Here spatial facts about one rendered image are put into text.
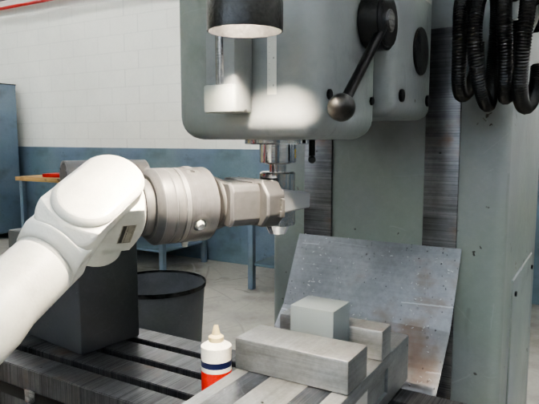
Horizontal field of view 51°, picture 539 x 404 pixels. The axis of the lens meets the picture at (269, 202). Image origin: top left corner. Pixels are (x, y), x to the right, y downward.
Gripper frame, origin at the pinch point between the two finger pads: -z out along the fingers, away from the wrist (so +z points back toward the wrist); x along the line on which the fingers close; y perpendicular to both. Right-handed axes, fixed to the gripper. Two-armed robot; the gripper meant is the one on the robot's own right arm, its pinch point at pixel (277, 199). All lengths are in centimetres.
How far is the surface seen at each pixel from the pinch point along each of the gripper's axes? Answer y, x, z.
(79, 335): 24.1, 30.2, 17.9
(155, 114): -36, 541, -211
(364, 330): 16.6, -9.3, -7.3
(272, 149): -6.5, -1.5, 1.9
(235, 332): 122, 260, -148
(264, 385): 20.4, -8.7, 7.7
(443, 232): 8.3, 3.9, -38.6
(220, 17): -18.6, -15.0, 16.9
